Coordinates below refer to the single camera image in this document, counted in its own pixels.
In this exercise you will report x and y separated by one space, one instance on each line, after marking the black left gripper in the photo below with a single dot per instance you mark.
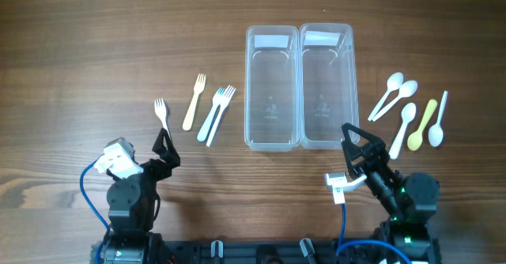
162 170

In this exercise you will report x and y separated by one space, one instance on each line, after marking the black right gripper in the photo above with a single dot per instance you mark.
375 146

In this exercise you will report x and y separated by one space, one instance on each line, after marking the yellow plastic spoon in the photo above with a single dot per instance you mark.
415 140

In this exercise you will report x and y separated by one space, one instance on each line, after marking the white spoon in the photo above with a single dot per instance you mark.
407 115
407 89
394 82

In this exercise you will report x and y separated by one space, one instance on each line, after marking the clear plastic container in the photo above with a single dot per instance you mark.
329 84
271 116

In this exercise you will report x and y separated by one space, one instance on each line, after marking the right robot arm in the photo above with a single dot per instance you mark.
405 237

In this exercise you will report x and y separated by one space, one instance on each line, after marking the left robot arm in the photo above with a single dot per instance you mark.
134 203

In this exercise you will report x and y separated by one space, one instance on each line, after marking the small white plastic fork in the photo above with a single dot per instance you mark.
161 112

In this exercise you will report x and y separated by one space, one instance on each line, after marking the white spoon bowl down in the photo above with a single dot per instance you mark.
436 133

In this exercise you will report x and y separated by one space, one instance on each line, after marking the light blue plastic fork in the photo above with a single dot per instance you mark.
204 131

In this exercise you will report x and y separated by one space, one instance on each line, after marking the cream yellow plastic fork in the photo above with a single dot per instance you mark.
199 87

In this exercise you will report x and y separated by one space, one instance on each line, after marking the white long plastic fork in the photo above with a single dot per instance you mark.
223 102

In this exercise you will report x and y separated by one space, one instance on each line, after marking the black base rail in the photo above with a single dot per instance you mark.
324 252

